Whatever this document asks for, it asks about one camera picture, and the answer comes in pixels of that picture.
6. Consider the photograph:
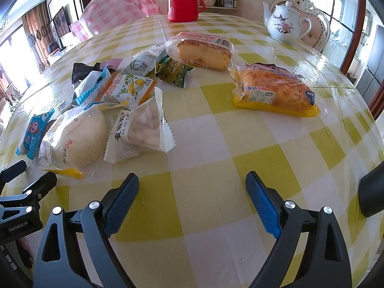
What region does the white round bun packet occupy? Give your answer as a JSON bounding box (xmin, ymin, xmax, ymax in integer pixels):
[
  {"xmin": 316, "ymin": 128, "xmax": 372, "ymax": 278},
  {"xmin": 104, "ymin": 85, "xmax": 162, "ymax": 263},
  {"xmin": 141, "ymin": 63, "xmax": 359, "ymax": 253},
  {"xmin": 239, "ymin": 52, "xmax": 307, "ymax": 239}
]
[{"xmin": 37, "ymin": 101, "xmax": 129, "ymax": 180}]

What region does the white green snack packet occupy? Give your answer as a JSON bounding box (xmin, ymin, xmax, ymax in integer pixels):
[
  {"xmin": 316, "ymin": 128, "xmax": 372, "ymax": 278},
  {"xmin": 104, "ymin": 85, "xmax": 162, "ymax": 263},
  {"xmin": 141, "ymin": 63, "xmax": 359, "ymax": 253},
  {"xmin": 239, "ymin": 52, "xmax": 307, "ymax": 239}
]
[{"xmin": 120, "ymin": 44, "xmax": 167, "ymax": 77}]

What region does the flat screen television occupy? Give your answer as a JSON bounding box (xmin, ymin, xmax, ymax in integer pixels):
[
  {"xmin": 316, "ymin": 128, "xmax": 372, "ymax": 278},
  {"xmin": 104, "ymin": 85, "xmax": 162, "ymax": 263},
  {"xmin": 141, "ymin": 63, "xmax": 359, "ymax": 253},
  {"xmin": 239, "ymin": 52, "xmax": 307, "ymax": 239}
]
[{"xmin": 52, "ymin": 7, "xmax": 67, "ymax": 32}]

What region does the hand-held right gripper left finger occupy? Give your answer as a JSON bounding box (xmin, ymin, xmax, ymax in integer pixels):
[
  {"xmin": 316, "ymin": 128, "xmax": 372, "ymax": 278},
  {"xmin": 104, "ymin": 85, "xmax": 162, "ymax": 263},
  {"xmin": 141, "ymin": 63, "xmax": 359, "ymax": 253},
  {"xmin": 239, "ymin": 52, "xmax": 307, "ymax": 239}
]
[{"xmin": 33, "ymin": 172, "xmax": 140, "ymax": 288}]

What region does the white yellow snack packet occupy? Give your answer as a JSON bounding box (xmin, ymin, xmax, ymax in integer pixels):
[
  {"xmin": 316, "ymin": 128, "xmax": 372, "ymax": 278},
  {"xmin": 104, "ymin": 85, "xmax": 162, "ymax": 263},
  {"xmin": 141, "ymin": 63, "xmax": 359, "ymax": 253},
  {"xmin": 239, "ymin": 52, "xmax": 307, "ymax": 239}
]
[{"xmin": 96, "ymin": 73, "xmax": 157, "ymax": 111}]

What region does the black snack packet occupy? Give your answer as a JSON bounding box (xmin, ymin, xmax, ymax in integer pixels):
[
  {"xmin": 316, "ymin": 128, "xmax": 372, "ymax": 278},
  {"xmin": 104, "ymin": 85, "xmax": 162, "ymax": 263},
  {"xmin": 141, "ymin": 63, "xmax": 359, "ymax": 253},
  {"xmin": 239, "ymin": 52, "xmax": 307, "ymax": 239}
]
[{"xmin": 71, "ymin": 63, "xmax": 96, "ymax": 83}]

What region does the blue white snack packet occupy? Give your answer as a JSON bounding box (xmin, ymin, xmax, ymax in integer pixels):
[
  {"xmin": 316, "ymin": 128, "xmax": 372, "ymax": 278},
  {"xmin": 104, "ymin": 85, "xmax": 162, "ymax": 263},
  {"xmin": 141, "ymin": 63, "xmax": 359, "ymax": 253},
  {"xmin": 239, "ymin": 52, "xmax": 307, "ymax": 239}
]
[{"xmin": 72, "ymin": 66, "xmax": 112, "ymax": 106}]

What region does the clear white chips packet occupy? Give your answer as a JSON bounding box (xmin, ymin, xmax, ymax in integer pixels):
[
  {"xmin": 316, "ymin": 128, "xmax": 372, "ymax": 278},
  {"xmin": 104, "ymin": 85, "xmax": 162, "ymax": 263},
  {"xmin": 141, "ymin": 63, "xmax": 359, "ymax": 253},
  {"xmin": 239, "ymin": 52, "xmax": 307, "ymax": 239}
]
[{"xmin": 103, "ymin": 87, "xmax": 176, "ymax": 164}]

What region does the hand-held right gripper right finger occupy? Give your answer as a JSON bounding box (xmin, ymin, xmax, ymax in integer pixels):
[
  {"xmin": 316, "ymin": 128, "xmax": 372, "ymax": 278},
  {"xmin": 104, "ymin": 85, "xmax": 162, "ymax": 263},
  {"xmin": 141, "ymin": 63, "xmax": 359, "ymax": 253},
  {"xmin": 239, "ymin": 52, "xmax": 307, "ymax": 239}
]
[{"xmin": 245, "ymin": 171, "xmax": 352, "ymax": 288}]

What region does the wood framed glass door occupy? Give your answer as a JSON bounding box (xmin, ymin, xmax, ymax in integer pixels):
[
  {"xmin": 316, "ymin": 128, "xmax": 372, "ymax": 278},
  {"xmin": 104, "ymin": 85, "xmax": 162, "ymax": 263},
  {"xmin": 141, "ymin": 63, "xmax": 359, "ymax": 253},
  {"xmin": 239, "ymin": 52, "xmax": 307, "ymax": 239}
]
[{"xmin": 306, "ymin": 0, "xmax": 377, "ymax": 77}]

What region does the ornate white chair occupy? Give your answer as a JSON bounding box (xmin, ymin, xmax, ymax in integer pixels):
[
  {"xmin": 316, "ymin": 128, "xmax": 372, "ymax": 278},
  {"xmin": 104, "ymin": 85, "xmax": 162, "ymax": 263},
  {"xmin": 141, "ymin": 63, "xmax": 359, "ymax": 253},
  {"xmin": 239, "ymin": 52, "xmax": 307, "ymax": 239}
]
[{"xmin": 270, "ymin": 0, "xmax": 330, "ymax": 53}]

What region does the dark grey refrigerator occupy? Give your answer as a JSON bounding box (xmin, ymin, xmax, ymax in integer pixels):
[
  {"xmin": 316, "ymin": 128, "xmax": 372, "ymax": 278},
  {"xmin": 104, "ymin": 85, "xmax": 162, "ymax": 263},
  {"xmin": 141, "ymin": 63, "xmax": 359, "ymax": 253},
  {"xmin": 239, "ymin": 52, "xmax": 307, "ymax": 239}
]
[{"xmin": 355, "ymin": 25, "xmax": 384, "ymax": 92}]

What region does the yellow bread packet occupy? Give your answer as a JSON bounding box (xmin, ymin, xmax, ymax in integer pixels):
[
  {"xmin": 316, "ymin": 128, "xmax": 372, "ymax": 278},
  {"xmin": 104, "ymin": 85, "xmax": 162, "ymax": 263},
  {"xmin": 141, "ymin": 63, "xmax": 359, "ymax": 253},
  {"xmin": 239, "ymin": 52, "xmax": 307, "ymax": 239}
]
[{"xmin": 230, "ymin": 65, "xmax": 321, "ymax": 117}]

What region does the orange cake clear packet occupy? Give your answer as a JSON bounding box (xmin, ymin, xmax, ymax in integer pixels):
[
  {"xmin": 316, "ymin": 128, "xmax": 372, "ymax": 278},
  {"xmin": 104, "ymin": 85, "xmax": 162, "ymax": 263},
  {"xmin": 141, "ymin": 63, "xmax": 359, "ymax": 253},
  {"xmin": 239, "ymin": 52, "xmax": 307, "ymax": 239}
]
[{"xmin": 165, "ymin": 32, "xmax": 234, "ymax": 72}]

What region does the brown curtain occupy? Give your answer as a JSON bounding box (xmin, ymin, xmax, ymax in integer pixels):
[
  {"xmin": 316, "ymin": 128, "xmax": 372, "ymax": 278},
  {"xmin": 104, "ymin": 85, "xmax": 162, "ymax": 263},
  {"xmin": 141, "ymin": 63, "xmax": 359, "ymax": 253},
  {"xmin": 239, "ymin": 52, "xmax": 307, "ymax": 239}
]
[{"xmin": 22, "ymin": 1, "xmax": 53, "ymax": 66}]

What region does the blue cartoon snack packet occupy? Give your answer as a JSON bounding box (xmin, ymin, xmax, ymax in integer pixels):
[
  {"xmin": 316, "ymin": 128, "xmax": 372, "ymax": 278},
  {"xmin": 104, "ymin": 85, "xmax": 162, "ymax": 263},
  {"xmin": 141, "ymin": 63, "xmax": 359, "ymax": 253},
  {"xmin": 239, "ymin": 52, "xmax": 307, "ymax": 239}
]
[{"xmin": 16, "ymin": 108, "xmax": 55, "ymax": 160}]

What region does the pink checked chair cover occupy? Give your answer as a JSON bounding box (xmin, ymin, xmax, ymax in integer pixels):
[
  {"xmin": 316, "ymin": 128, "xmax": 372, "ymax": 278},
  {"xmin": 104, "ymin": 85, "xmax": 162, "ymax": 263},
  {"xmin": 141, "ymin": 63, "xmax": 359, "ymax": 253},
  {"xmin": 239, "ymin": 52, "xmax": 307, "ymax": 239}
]
[
  {"xmin": 138, "ymin": 0, "xmax": 162, "ymax": 17},
  {"xmin": 70, "ymin": 0, "xmax": 147, "ymax": 41}
]

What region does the yellow checked tablecloth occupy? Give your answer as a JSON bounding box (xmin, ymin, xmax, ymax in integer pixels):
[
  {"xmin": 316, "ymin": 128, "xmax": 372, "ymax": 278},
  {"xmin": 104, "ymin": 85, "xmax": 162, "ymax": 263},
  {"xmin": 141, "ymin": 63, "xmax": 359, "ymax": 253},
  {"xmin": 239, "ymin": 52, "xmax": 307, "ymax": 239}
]
[{"xmin": 0, "ymin": 12, "xmax": 384, "ymax": 288}]

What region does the pink snack packet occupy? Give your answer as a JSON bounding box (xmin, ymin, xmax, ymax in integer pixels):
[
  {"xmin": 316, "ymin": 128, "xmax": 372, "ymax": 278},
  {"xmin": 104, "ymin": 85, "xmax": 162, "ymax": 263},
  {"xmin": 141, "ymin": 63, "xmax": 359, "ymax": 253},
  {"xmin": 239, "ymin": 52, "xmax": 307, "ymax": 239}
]
[
  {"xmin": 94, "ymin": 58, "xmax": 123, "ymax": 73},
  {"xmin": 244, "ymin": 63, "xmax": 278, "ymax": 72}
]

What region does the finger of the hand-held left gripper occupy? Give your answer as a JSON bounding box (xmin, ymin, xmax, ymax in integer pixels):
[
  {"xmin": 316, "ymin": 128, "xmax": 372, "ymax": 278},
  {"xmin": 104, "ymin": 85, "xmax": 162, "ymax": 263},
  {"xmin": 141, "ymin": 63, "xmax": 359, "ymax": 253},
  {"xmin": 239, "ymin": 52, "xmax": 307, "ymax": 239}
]
[
  {"xmin": 0, "ymin": 172, "xmax": 57, "ymax": 215},
  {"xmin": 0, "ymin": 160, "xmax": 27, "ymax": 187}
]

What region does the white floral teapot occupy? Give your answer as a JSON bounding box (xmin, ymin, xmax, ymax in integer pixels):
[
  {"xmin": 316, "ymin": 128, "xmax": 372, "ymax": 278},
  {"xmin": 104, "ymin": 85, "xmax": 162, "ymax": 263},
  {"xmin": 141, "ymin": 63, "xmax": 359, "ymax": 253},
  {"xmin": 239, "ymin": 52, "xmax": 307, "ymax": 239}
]
[{"xmin": 262, "ymin": 1, "xmax": 312, "ymax": 45}]

